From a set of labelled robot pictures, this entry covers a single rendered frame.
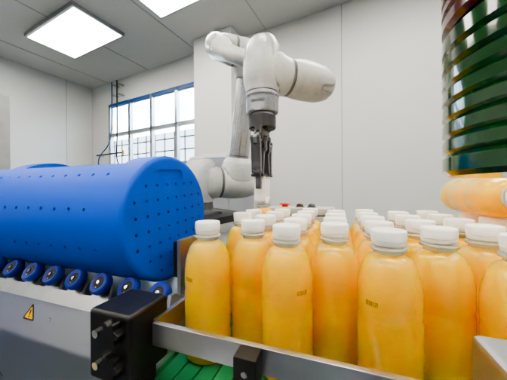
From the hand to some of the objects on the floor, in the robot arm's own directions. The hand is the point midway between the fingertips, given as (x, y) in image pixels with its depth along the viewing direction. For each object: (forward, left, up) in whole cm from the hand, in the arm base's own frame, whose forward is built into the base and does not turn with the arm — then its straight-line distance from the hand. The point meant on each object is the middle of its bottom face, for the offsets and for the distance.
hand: (262, 189), depth 65 cm
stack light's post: (+40, +51, -112) cm, 130 cm away
